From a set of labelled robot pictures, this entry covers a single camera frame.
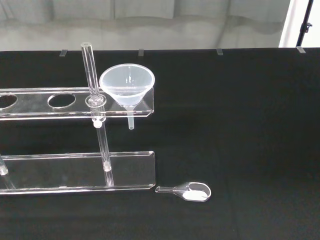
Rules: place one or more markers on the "clear cloth clip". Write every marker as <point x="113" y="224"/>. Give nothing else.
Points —
<point x="63" y="52"/>
<point x="141" y="52"/>
<point x="301" y="49"/>
<point x="220" y="51"/>

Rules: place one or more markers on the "clear funnel stand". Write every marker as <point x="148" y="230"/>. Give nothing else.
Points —
<point x="75" y="172"/>

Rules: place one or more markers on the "black bench cloth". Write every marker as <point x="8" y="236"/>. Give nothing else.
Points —
<point x="250" y="125"/>

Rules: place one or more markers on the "pale board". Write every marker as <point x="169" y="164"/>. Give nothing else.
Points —
<point x="315" y="25"/>

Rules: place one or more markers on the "black tripod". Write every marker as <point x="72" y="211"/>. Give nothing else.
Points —
<point x="303" y="27"/>

